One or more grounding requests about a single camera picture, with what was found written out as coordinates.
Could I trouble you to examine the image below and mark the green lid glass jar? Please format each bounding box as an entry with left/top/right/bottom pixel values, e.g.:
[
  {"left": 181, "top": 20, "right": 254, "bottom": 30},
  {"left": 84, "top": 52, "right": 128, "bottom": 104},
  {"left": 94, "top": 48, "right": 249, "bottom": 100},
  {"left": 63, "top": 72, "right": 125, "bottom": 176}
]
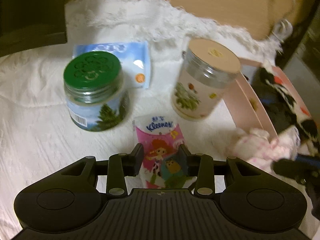
[{"left": 62, "top": 51, "right": 130, "bottom": 132}]

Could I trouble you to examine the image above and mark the white cable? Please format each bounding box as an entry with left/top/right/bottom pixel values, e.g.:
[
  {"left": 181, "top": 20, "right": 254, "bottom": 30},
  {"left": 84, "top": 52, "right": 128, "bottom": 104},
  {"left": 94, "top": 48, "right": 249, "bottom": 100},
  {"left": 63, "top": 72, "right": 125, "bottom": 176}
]
[{"left": 272, "top": 0, "right": 304, "bottom": 40}]

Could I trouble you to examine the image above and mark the tall clear jar beige label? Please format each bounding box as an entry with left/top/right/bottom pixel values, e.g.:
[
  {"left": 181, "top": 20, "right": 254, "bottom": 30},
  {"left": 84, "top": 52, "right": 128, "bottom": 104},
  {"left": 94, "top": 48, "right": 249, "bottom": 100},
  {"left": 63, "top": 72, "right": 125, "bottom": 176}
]
[{"left": 171, "top": 39, "right": 241, "bottom": 120}]

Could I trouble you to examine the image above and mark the pink cardboard box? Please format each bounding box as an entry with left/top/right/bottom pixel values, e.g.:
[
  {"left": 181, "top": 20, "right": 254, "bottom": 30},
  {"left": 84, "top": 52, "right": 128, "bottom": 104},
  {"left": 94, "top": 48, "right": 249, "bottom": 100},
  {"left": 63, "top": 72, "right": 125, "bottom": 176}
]
[{"left": 220, "top": 57, "right": 313, "bottom": 153}]

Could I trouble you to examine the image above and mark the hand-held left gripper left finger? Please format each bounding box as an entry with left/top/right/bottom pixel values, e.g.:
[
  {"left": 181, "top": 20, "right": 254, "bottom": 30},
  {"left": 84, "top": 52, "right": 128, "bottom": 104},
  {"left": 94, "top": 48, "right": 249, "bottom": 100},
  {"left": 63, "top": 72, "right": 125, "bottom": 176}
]
[{"left": 60, "top": 144, "right": 145, "bottom": 197}]

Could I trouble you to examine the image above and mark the black and white plush toy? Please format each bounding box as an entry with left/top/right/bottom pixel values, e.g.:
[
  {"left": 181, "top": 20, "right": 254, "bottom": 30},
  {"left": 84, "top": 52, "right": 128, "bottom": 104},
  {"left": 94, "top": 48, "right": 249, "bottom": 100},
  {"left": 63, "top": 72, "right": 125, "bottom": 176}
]
[{"left": 259, "top": 66, "right": 320, "bottom": 150}]

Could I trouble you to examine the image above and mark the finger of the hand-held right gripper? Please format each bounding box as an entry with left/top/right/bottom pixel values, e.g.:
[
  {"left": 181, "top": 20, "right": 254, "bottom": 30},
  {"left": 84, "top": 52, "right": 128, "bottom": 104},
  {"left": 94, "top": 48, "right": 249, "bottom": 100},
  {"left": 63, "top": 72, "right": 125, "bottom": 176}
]
[
  {"left": 296, "top": 154, "right": 320, "bottom": 165},
  {"left": 272, "top": 159, "right": 320, "bottom": 184}
]

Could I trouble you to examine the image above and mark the white pink dotted cloth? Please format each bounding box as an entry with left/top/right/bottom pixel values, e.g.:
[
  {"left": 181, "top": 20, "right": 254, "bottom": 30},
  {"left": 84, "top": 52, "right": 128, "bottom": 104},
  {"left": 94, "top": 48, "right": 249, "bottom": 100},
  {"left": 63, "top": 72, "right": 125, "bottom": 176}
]
[{"left": 226, "top": 126, "right": 300, "bottom": 173}]

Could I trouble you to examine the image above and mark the black monitor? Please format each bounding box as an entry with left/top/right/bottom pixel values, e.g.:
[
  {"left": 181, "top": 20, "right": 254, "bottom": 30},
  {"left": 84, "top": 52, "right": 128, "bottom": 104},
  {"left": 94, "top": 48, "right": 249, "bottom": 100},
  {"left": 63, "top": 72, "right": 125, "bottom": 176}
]
[{"left": 0, "top": 0, "right": 68, "bottom": 58}]

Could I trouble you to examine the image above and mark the blue wet wipes packet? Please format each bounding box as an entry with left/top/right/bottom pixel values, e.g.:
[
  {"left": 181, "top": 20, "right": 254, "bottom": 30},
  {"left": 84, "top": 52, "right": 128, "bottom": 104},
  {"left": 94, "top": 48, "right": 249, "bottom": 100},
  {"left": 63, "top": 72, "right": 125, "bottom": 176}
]
[{"left": 72, "top": 41, "right": 153, "bottom": 90}]

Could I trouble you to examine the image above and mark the colourful cartoon tissue pack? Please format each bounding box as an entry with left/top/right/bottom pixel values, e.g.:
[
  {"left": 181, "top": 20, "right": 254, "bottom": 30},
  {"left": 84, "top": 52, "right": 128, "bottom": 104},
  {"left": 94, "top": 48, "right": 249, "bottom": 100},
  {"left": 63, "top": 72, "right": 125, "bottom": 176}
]
[{"left": 132, "top": 116, "right": 198, "bottom": 189}]

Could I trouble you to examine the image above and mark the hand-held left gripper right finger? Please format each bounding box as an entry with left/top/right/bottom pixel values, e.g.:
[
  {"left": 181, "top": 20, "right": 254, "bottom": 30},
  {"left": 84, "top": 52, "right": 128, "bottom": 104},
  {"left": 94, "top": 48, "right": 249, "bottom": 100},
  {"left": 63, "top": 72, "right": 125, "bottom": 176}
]
[{"left": 178, "top": 145, "right": 265, "bottom": 197}]

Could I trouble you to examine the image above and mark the white fringed blanket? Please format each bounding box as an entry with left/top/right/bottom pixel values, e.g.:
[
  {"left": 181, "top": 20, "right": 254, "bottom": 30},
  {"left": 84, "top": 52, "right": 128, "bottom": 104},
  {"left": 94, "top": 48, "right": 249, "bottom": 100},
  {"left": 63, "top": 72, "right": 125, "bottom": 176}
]
[{"left": 0, "top": 0, "right": 320, "bottom": 240}]

